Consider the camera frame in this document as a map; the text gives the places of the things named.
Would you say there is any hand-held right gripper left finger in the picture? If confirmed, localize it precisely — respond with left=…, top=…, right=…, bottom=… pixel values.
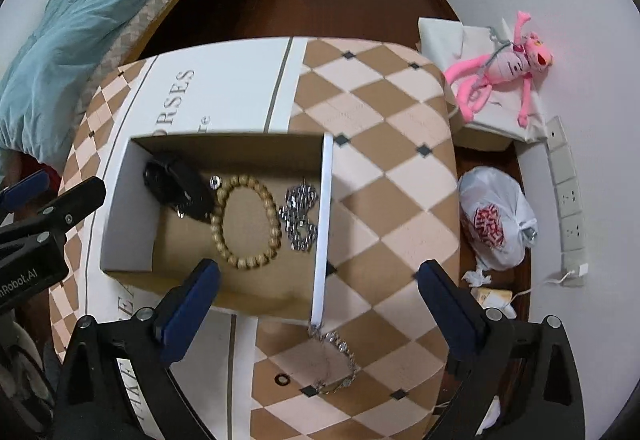
left=55, top=258, right=222, bottom=440

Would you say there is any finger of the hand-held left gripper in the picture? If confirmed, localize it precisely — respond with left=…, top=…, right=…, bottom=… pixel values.
left=0, top=170, right=52, bottom=212
left=0, top=177, right=107, bottom=252

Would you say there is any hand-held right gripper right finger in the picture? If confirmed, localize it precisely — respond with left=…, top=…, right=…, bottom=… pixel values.
left=416, top=259, right=587, bottom=440

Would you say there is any silver chain bracelet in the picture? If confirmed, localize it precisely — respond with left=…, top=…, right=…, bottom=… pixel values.
left=306, top=323, right=359, bottom=396

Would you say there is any white cardboard box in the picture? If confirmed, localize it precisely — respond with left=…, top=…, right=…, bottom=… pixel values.
left=100, top=131, right=335, bottom=326

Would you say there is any crumpled white tissue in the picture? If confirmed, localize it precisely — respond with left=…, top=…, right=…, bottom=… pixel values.
left=461, top=269, right=493, bottom=287

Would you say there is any small beige carton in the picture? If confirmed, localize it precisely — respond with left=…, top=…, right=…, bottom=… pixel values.
left=472, top=287, right=516, bottom=319

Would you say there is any black wrist watch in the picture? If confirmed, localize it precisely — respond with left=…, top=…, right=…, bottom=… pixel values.
left=144, top=155, right=216, bottom=223

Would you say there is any white plastic bag red print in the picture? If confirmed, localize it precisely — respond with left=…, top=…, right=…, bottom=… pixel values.
left=457, top=166, right=539, bottom=271

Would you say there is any white charger plug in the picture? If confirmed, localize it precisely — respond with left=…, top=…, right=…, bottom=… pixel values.
left=562, top=264, right=590, bottom=288

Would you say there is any blue blanket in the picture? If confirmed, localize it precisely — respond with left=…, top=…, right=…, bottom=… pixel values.
left=0, top=0, right=236, bottom=153

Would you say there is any pink plush toy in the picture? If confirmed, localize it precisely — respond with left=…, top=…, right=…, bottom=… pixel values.
left=444, top=10, right=555, bottom=127

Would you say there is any wooden bead bracelet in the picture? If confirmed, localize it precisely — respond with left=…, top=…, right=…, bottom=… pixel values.
left=210, top=174, right=279, bottom=270

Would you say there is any white cable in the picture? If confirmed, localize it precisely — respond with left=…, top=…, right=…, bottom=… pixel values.
left=510, top=270, right=568, bottom=306

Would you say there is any silver metal link bracelet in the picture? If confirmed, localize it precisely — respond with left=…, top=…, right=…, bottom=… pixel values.
left=279, top=177, right=320, bottom=252

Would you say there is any white wall socket strip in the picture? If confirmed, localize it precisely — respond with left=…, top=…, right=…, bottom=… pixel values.
left=545, top=116, right=587, bottom=253

